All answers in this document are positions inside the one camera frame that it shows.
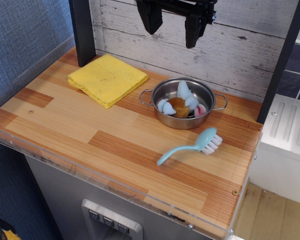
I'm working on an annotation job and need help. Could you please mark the grey cabinet with buttons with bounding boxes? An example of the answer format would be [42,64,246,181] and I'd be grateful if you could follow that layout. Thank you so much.
[26,155,231,240]

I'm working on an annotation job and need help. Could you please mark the yellow object at corner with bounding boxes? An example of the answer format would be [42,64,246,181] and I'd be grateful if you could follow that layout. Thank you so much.
[0,228,21,240]

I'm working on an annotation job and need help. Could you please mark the blue plush toy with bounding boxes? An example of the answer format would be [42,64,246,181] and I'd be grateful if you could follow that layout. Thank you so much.
[157,80,207,119]

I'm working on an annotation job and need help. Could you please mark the white ribbed cabinet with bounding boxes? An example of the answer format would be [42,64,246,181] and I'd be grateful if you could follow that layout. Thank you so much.
[249,94,300,203]

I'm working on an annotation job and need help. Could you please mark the dark left shelf post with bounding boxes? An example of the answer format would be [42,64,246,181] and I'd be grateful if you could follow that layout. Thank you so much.
[68,0,96,67]

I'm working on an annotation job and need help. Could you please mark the dark shelf post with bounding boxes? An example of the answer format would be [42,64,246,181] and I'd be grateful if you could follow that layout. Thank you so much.
[256,0,300,124]
[68,0,96,67]

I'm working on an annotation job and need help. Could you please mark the clear acrylic table edge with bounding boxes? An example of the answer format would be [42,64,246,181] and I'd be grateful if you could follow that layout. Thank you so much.
[0,124,235,237]

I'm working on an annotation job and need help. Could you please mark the light blue dish brush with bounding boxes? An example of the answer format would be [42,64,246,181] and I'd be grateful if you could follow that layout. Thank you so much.
[157,127,223,166]

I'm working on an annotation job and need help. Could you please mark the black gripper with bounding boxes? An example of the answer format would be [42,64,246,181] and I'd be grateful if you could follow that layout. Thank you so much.
[136,0,217,49]

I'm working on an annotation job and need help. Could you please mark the small steel pot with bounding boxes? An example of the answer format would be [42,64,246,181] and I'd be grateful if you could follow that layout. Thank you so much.
[139,77,228,130]

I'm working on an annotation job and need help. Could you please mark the dark right shelf post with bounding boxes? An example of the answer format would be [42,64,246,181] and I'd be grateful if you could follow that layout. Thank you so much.
[256,0,300,124]

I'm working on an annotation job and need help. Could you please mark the folded yellow cloth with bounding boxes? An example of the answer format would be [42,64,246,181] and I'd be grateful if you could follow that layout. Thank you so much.
[67,54,148,109]

